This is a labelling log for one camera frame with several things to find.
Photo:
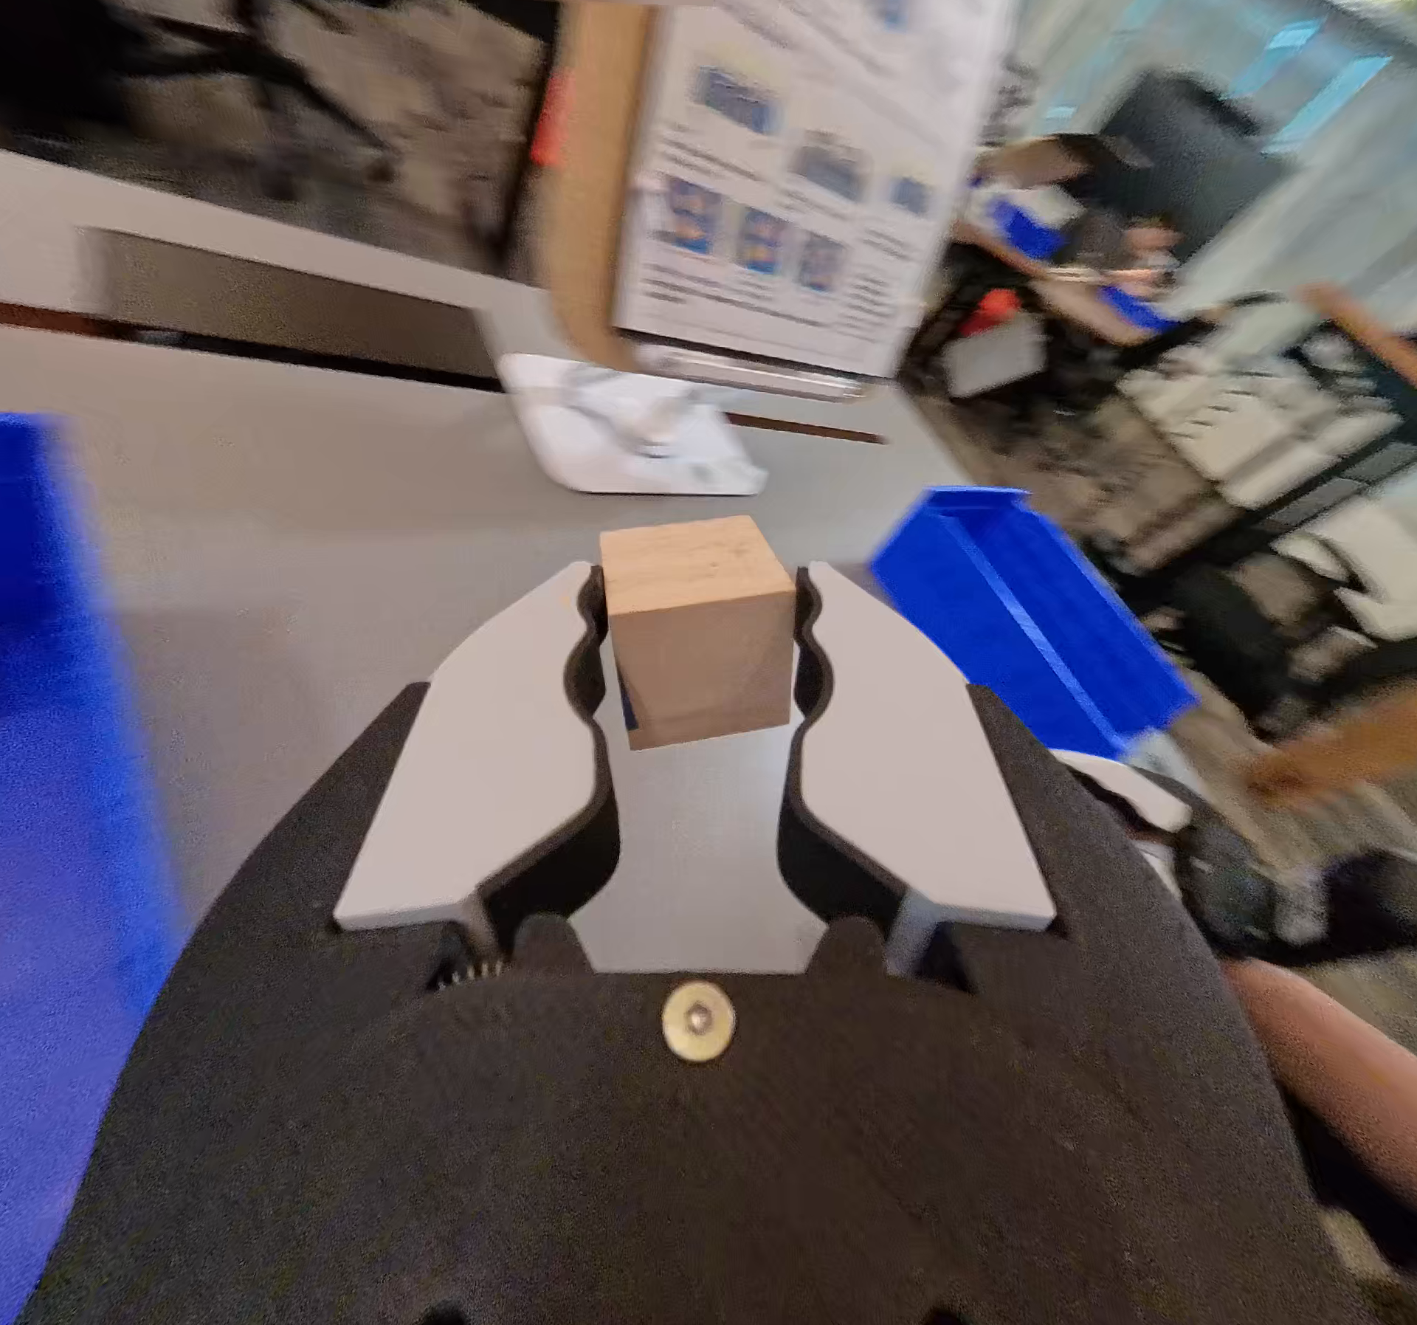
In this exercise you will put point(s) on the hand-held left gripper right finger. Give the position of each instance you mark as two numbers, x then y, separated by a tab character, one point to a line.
919	782

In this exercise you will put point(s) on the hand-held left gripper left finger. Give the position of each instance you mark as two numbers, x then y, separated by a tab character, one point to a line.
476	782

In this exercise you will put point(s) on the person's right forearm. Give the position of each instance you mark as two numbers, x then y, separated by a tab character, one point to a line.
1329	1060

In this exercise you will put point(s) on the wooden cube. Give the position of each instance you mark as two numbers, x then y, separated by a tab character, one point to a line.
698	628

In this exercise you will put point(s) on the blue plastic bin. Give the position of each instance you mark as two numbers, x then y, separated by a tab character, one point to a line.
1030	628
66	793

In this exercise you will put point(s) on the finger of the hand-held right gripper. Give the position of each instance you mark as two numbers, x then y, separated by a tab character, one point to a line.
1129	793

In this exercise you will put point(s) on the printed instruction sheet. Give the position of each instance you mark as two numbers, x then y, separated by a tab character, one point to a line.
798	129

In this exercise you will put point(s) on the grey desk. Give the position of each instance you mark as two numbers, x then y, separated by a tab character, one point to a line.
277	517

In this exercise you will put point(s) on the orange traffic cone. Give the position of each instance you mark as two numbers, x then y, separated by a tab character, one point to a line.
551	118

